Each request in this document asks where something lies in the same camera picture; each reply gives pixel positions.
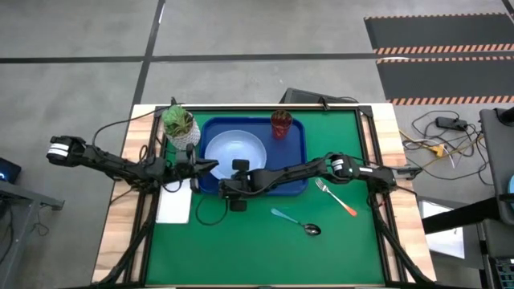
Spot grey metal desk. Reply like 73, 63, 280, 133
0, 180, 65, 289

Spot black slanted bar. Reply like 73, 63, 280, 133
421, 195, 501, 235

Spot green table mat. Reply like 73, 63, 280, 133
145, 108, 386, 287

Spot yellow power plug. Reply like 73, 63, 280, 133
426, 143, 446, 158

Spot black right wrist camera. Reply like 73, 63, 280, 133
218, 180, 234, 200

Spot fork with orange handle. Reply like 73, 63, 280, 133
314, 177, 358, 218

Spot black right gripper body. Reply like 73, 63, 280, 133
231, 170, 260, 200

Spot grey side desk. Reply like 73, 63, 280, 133
479, 106, 514, 226

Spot dark keyboard device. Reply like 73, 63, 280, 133
488, 256, 514, 289

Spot white paper sheet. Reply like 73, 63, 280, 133
417, 200, 466, 260

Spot black flat device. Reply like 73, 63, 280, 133
279, 88, 360, 105

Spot spoon with teal handle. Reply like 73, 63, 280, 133
270, 207, 322, 237

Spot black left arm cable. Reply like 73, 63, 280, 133
92, 96, 190, 149

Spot light blue plate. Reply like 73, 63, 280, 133
204, 129, 268, 181

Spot black device with blue light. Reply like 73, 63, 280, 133
0, 157, 22, 185

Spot black hazard-striped floor mat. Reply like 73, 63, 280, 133
375, 55, 514, 107
363, 13, 514, 56

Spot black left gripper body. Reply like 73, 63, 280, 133
175, 158, 194, 181

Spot blue plastic tray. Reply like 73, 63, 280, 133
195, 116, 309, 197

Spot succulent in white pot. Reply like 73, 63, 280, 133
161, 104, 202, 151

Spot white flat box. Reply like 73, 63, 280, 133
155, 178, 193, 225

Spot red translucent cup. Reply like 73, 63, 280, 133
270, 109, 294, 140

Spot black power adapter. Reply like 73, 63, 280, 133
435, 116, 468, 132

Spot tangled floor cables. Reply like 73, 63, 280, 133
398, 109, 496, 188

